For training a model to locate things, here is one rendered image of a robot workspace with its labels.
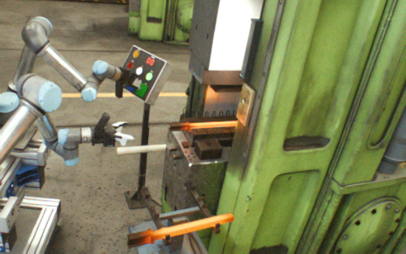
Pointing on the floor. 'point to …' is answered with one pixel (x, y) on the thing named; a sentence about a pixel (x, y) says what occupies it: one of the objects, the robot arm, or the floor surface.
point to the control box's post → (143, 144)
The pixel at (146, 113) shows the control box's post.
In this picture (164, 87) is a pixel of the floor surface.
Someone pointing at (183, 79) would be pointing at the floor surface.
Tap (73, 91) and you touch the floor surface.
